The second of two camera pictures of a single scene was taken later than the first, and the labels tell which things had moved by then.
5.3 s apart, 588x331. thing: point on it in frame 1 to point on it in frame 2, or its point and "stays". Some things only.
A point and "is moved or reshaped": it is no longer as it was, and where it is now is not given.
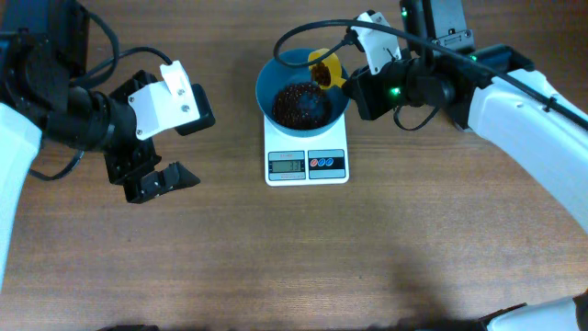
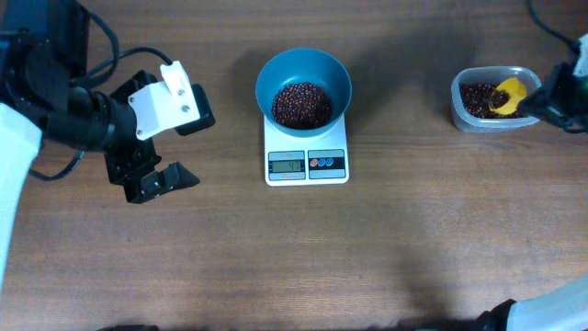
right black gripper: x=360 y=92 to x=556 y=102
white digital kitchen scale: x=322 y=160 stays
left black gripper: x=136 y=150 stays
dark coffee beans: x=305 y=106 is moved or reshaped
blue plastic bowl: x=290 y=99 stays
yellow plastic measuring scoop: x=336 y=80 is moved or reshaped
